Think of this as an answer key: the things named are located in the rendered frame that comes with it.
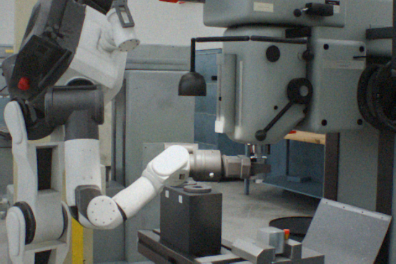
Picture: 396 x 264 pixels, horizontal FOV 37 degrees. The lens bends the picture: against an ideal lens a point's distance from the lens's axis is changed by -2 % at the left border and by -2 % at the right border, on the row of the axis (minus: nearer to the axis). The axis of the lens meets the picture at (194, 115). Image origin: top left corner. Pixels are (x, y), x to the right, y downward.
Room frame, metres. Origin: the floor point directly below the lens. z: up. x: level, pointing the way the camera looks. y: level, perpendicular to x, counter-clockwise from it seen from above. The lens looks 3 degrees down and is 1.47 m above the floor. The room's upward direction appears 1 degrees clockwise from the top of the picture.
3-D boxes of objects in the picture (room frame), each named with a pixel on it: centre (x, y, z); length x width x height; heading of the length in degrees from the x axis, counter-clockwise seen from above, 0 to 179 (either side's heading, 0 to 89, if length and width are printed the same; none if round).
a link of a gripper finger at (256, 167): (1.63, -0.18, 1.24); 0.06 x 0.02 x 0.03; 95
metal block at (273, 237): (1.60, -0.21, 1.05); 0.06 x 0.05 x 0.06; 28
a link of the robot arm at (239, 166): (1.65, -0.09, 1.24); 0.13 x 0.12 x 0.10; 5
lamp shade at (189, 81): (1.53, 0.01, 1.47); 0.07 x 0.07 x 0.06
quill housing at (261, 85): (1.66, -0.18, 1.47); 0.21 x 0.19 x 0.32; 28
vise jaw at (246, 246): (1.58, -0.16, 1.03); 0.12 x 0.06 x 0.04; 28
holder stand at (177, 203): (1.96, 0.01, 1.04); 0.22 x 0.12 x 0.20; 28
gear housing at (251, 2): (1.68, -0.22, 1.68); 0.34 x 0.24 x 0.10; 118
